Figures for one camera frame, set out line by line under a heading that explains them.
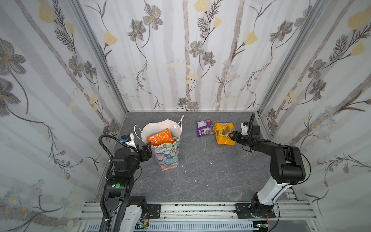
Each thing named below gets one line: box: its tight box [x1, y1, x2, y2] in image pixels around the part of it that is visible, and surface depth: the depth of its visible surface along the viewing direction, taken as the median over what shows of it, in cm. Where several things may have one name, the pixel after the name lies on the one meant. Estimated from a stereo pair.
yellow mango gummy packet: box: [214, 122, 236, 146], surface depth 103 cm
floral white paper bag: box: [141, 118, 182, 172], surface depth 82 cm
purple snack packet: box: [195, 119, 215, 138], surface depth 109 cm
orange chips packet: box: [146, 128, 175, 146], surface depth 84 cm
